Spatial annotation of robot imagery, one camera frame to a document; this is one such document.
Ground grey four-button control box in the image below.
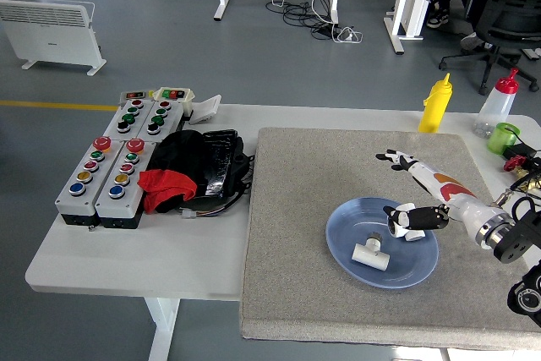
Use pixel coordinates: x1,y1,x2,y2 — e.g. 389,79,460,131
102,98,155,143
135,100,185,145

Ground black office chair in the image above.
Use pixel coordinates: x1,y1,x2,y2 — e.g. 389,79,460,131
437,0,541,96

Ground blue plate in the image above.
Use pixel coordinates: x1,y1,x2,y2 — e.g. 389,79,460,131
325,196,440,290

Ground wire bundle white connector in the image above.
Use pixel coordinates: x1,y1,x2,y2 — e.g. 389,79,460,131
178,185,251,221

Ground grey-brown mat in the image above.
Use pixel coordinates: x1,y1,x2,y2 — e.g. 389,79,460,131
238,126,541,352

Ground red valve handle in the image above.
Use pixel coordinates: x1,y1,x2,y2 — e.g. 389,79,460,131
502,155,527,173

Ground grey five-button control box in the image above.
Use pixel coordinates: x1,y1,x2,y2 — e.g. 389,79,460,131
53,136,124,227
93,138,158,230

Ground green plastic cup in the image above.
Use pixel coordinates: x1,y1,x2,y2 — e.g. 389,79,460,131
485,122,521,156

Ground white wall switch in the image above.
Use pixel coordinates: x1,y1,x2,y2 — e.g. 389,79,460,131
188,94,222,126

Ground black cloth bag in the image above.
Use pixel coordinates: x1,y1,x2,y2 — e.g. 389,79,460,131
145,129,209,211

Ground white pipe tee metal nipple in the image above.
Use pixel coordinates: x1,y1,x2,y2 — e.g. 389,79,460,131
351,232,391,274

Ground clear squeeze bottle red cap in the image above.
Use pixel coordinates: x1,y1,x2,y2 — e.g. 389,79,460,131
473,67,520,139

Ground small grey switch box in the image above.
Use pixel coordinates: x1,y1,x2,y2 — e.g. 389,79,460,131
119,90,156,105

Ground black power adapter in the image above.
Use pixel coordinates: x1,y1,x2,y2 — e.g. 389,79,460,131
501,143,536,161

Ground white table leg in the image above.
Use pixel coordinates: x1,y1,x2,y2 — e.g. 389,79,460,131
143,297,182,361

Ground white electric heater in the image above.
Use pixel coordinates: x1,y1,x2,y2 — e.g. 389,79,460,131
0,0,107,78

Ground brass pipe fitting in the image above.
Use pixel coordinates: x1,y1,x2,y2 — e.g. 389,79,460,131
512,166,541,192

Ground yellow squeeze bottle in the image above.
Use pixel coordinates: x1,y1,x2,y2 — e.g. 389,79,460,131
418,73,453,134

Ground seated person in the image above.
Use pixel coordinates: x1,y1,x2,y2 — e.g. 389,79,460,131
425,0,494,52

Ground red cloth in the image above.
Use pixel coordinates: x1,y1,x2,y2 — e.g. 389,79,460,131
136,168,198,215

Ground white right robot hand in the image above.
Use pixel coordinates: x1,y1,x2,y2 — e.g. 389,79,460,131
374,149,494,238

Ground white desk frame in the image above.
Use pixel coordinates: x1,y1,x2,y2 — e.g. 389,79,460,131
382,0,437,56

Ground black plastic tray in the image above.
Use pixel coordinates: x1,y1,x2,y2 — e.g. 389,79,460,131
197,129,255,200

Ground white box green red buttons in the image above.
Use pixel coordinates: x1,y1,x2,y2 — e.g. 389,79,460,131
151,86,196,115

